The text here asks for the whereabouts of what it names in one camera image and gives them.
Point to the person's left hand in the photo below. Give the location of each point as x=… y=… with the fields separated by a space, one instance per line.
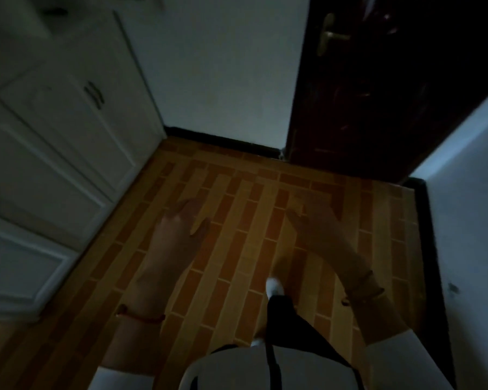
x=166 y=259

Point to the person's right hand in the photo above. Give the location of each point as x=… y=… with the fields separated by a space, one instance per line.
x=329 y=243

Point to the person's right thumb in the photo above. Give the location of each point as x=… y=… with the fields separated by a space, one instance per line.
x=295 y=221

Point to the person's left thumb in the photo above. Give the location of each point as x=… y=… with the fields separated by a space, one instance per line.
x=200 y=228

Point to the person's left forearm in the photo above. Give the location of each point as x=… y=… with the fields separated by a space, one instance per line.
x=134 y=341

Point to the person's right forearm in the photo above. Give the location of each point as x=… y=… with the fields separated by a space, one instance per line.
x=376 y=316

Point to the white shoe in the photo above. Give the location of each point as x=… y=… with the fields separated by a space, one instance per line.
x=274 y=286

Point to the black baseboard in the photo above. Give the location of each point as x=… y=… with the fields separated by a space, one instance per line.
x=429 y=272
x=223 y=141

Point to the black trousers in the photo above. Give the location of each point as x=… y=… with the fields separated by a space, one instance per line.
x=292 y=324

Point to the white long-sleeved top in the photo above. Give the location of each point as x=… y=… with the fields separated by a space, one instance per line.
x=268 y=371

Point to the white cabinet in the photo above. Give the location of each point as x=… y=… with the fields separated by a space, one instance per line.
x=53 y=166

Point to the dark wooden door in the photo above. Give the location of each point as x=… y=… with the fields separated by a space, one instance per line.
x=382 y=85

